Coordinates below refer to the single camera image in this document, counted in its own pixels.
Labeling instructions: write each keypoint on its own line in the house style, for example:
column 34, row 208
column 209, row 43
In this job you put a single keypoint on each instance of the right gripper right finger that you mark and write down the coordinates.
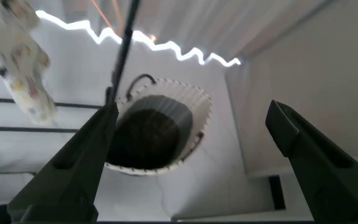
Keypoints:
column 331, row 183

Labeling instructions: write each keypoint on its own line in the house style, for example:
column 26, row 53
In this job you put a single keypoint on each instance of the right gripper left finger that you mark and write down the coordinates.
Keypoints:
column 70, row 183

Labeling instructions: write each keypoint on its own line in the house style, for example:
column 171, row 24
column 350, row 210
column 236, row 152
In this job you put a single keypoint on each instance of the cream printed garment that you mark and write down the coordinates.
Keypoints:
column 23, row 71

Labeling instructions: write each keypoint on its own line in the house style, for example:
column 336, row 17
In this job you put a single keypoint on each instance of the black clothes rack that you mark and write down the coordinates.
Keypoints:
column 122, row 56

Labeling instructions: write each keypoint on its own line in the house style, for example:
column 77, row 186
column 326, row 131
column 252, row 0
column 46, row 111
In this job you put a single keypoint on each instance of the white laundry basket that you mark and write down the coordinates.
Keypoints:
column 185, row 96

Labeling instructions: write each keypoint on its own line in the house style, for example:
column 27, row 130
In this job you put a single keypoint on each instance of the white curtain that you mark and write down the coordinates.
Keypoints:
column 197, row 25

